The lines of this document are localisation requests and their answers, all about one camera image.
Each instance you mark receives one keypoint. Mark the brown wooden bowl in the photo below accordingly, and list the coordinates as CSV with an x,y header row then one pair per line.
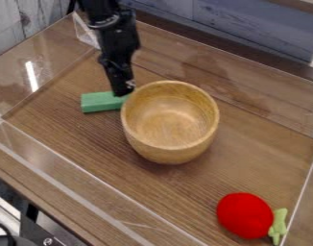
x,y
171,120

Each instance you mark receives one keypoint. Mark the red plush tomato toy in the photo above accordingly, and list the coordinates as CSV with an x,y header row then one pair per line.
x,y
246,215

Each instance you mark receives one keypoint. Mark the clear acrylic corner bracket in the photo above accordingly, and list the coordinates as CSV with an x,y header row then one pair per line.
x,y
85,33

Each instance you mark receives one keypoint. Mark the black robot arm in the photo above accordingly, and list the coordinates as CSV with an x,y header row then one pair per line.
x,y
98,10

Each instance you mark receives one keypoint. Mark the clear acrylic tray wall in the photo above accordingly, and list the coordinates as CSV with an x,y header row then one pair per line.
x,y
89,206

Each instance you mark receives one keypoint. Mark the green rectangular block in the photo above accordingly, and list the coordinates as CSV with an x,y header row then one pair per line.
x,y
101,101

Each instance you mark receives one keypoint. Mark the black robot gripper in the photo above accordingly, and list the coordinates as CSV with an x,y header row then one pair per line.
x,y
120,42

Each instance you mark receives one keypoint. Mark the black table leg bracket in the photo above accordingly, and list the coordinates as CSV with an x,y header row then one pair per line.
x,y
38,228

